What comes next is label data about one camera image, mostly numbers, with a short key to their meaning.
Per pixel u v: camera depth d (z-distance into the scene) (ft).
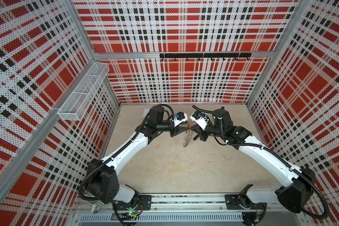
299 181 1.30
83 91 2.52
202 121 2.04
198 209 2.39
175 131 2.16
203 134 2.10
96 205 2.24
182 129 2.30
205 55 2.94
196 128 2.13
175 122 2.07
